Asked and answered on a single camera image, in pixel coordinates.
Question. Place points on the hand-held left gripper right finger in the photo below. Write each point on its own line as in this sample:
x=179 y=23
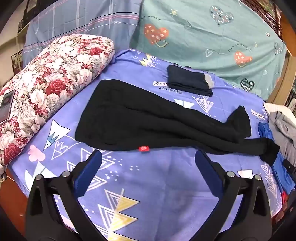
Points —
x=205 y=171

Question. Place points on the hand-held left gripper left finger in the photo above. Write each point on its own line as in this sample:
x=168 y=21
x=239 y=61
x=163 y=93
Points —
x=89 y=171

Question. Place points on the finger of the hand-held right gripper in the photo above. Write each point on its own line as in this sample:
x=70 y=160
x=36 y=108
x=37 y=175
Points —
x=290 y=169

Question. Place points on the black pants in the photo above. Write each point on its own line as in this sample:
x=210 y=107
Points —
x=138 y=120

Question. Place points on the folded navy pants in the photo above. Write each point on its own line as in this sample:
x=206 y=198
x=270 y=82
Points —
x=185 y=80

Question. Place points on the blue garment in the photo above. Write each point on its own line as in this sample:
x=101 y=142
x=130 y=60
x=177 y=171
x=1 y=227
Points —
x=282 y=176

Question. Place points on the grey garment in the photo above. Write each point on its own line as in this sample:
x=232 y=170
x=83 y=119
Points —
x=285 y=132

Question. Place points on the purple printed bed sheet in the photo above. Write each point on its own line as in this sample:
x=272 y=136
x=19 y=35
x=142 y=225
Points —
x=150 y=180

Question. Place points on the white cloth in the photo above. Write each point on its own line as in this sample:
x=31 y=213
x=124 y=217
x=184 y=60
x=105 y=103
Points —
x=277 y=107

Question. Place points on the red floral pillow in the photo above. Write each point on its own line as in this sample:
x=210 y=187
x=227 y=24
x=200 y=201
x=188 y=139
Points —
x=57 y=74

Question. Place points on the smartphone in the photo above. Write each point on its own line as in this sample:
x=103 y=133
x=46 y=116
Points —
x=7 y=104

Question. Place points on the blue-grey plaid pillow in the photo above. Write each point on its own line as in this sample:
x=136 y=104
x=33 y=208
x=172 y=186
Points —
x=81 y=18

